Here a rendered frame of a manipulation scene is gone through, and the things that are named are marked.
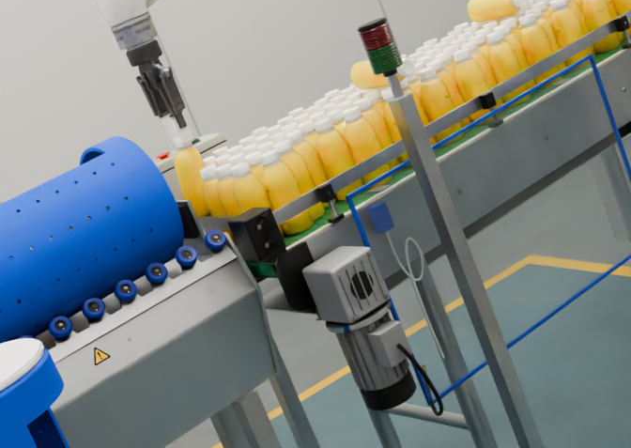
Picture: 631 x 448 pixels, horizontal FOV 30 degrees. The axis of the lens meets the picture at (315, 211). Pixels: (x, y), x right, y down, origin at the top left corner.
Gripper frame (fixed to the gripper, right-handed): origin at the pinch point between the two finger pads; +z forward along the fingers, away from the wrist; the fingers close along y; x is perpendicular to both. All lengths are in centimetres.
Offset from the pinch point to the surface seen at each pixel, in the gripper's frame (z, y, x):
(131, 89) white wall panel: 9, -250, 111
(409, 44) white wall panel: 46, -233, 253
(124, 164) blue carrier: -1.4, 20.3, -23.8
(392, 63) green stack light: 1, 49, 25
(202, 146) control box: 8.3, -14.5, 11.3
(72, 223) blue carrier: 3.7, 23.3, -39.7
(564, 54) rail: 22, 30, 89
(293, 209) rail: 21.3, 30.3, 1.9
